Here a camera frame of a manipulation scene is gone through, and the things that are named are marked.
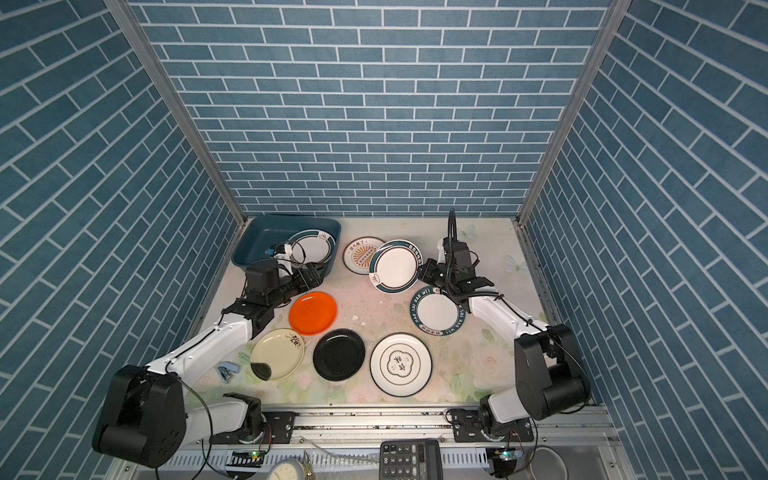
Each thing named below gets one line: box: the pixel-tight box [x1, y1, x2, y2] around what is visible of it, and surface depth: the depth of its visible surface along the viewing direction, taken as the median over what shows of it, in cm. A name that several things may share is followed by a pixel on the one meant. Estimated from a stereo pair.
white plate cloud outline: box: [369, 332, 433, 398], surface depth 85 cm
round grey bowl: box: [526, 445, 569, 480], surface depth 70 cm
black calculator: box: [379, 439, 443, 480], surface depth 69 cm
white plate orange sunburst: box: [342, 236, 385, 275], surface depth 111 cm
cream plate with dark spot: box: [250, 328, 305, 381], surface depth 86 cm
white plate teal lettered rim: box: [410, 286, 466, 337], surface depth 96 cm
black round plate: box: [313, 328, 366, 382], surface depth 87 cm
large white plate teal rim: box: [368, 239, 424, 295], surface depth 95 cm
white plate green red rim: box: [290, 229, 336, 265], surface depth 114 cm
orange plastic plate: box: [288, 292, 338, 336], surface depth 95 cm
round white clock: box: [266, 458, 305, 480], surface depth 66 cm
